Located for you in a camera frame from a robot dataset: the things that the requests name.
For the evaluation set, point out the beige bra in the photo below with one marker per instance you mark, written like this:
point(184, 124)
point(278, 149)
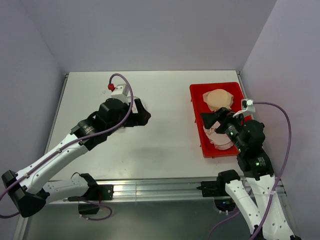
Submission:
point(218, 98)

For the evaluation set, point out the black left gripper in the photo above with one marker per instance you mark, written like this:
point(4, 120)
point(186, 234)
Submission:
point(138, 119)

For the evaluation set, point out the pink bra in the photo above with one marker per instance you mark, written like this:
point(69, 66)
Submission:
point(220, 141)

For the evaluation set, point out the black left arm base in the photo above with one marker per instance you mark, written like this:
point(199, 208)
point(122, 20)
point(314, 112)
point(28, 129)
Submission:
point(92, 201)

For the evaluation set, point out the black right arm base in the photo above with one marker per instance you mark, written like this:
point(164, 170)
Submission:
point(222, 201)

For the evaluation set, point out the aluminium mounting rail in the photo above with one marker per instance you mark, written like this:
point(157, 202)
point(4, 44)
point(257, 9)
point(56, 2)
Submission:
point(152, 190)

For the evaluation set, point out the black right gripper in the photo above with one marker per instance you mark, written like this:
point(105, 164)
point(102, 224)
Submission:
point(225, 115)

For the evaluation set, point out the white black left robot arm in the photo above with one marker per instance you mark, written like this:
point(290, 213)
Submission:
point(30, 189)

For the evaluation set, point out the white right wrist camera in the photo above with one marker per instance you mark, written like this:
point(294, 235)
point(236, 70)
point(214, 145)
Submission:
point(247, 108)

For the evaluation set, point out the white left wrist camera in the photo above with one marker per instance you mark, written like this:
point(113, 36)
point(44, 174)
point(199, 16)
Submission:
point(119, 92)

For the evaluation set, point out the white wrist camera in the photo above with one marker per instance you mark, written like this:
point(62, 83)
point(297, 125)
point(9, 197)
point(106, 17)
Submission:
point(247, 108)
point(119, 92)

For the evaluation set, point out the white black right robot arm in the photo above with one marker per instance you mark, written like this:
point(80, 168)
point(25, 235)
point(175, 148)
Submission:
point(261, 208)

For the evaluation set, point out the red plastic tray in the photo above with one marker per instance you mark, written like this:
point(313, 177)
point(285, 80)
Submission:
point(199, 106)

